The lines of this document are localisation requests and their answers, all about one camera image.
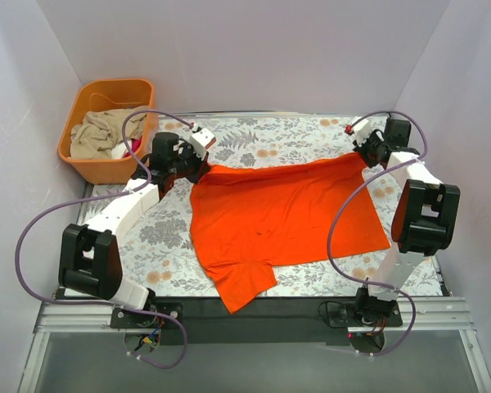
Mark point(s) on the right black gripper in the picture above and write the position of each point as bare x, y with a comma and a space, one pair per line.
370, 151

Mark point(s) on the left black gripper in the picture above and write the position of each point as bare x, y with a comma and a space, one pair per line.
197, 164

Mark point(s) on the orange t shirt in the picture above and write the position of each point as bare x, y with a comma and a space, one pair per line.
246, 222

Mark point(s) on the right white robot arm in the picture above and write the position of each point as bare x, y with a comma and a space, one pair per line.
423, 222

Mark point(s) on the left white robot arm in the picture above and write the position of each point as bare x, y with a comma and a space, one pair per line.
90, 260

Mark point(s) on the pink garment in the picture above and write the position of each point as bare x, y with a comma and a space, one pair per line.
135, 145

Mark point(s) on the white garment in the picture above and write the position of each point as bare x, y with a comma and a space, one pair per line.
120, 151

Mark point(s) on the beige t shirt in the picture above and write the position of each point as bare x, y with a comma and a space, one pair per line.
99, 133

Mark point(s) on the orange plastic basket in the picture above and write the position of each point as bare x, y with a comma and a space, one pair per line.
104, 95

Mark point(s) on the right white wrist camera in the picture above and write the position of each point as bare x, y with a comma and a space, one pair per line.
359, 130

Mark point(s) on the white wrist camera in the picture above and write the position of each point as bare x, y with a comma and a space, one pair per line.
359, 130
201, 140

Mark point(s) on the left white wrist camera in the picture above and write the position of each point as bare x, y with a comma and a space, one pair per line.
201, 140

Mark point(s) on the aluminium frame rail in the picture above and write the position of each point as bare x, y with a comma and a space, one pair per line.
426, 313

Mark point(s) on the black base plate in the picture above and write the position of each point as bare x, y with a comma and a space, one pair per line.
266, 319

